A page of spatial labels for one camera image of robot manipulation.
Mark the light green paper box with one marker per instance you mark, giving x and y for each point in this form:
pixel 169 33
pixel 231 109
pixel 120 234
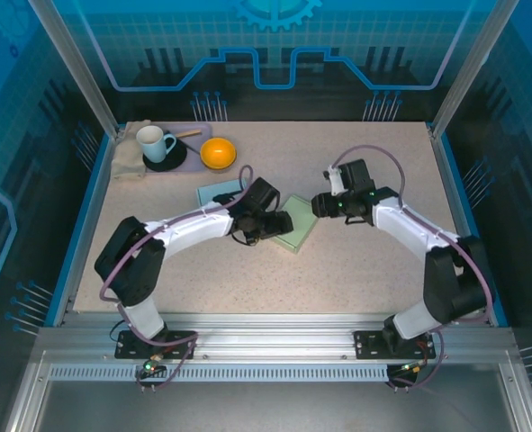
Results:
pixel 301 225

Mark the light blue paper box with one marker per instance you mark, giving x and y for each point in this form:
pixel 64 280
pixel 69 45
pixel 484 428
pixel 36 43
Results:
pixel 211 192

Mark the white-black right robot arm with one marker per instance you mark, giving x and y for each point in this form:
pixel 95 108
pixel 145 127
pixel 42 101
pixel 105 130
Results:
pixel 400 220

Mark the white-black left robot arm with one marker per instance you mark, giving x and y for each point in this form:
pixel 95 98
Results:
pixel 189 229

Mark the orange bowl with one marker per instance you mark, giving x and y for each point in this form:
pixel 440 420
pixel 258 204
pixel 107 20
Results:
pixel 218 153

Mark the lilac tray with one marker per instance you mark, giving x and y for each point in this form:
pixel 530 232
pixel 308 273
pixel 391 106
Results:
pixel 188 167

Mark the black saucer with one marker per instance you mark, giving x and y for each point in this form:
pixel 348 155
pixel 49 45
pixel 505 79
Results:
pixel 175 159

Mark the blue table side strip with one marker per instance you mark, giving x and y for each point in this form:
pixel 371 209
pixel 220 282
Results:
pixel 462 202

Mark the white mug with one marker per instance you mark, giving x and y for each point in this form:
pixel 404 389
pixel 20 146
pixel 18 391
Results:
pixel 150 144

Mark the beige cloth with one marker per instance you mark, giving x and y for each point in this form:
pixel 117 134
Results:
pixel 126 162

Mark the green-lit connector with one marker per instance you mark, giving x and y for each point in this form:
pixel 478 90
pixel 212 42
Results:
pixel 414 367
pixel 150 365

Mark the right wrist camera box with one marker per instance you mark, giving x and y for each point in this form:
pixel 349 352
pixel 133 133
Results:
pixel 335 182

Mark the aluminium mounting rail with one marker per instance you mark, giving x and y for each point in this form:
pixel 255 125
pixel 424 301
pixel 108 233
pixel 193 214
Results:
pixel 270 333

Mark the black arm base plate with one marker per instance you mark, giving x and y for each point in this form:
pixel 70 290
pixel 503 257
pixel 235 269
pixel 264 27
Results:
pixel 369 346
pixel 180 346

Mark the aluminium frame post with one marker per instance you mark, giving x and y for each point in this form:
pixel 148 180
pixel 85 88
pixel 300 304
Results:
pixel 472 67
pixel 77 67

